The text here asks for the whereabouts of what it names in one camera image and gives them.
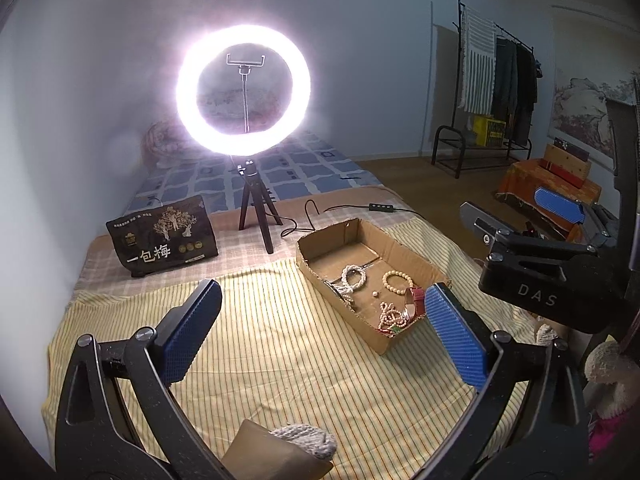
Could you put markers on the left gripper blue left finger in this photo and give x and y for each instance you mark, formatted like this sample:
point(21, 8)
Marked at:
point(117, 418)

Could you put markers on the black clothes rack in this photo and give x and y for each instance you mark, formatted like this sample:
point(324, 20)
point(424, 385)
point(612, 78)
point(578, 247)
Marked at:
point(453, 146)

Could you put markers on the red leather watch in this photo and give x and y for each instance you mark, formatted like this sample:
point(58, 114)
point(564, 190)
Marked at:
point(414, 303)

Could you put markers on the pink checked blanket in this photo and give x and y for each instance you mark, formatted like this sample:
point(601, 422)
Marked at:
point(238, 250)

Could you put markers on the wooden box on table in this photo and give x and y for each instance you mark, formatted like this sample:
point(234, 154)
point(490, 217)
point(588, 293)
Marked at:
point(567, 166)

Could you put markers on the orange cloth covered table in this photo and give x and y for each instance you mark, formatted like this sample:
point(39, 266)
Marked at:
point(519, 184)

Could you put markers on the yellow crate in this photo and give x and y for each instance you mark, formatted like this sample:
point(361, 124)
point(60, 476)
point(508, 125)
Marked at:
point(489, 131)

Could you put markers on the dark hanging clothes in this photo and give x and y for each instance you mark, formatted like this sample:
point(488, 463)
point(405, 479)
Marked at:
point(515, 89)

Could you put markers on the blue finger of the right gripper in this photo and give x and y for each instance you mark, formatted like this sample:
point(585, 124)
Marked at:
point(563, 207)

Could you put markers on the cardboard box tray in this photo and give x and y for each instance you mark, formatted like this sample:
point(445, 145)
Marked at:
point(347, 261)

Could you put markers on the striped hanging towel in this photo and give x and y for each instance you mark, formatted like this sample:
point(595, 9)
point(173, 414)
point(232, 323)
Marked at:
point(479, 52)

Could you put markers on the landscape wall painting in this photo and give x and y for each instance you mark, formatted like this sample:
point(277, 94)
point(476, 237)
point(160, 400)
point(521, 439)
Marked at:
point(579, 112)

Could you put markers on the red green tassel charm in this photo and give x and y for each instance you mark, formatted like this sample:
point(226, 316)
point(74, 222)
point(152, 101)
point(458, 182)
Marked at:
point(393, 321)

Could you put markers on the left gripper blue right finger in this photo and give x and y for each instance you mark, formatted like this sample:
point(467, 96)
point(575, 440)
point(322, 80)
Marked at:
point(527, 418)

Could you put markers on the black tripod stand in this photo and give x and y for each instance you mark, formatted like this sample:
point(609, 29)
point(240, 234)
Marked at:
point(255, 191)

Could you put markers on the white ring light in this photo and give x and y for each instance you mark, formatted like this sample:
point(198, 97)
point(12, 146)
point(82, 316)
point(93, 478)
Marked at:
point(203, 51)

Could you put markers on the left gloved hand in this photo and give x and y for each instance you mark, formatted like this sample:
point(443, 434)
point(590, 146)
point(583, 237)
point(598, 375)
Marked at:
point(254, 453)

